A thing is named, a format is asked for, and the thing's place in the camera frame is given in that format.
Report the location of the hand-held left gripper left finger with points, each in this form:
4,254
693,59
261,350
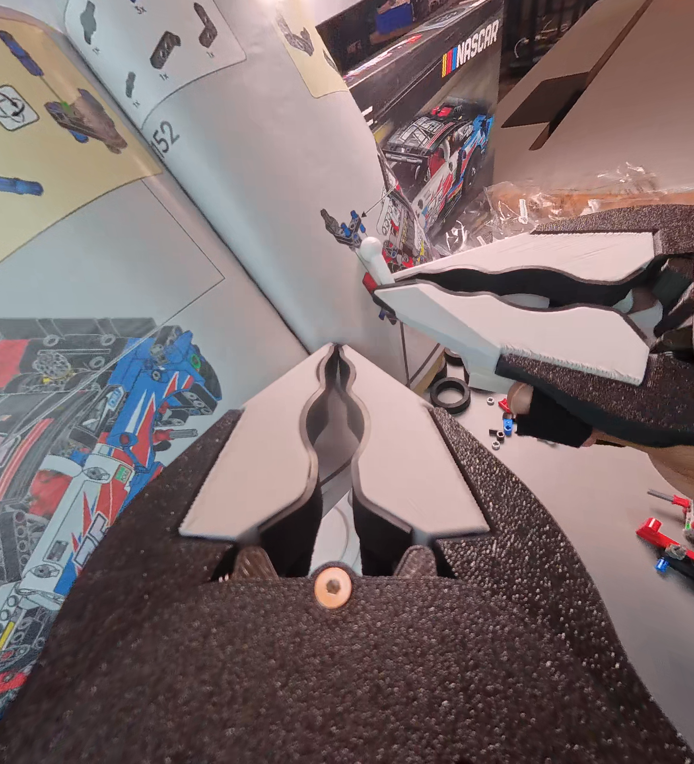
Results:
245,471

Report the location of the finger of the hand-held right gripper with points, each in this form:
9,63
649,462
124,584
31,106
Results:
502,325
561,256

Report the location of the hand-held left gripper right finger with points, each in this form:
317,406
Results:
418,471

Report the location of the toy car instruction booklet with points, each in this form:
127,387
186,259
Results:
215,209

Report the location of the grey desk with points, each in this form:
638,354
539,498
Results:
561,537

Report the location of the person's right hand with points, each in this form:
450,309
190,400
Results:
693,471

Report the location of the clear plastic bag pile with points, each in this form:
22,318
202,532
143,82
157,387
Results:
591,194

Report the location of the black toy tyre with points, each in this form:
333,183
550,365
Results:
451,397

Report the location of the pile of small mixed bricks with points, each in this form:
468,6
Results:
505,421

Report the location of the toy car box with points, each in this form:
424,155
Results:
430,119

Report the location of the white panel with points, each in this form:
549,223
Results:
651,71

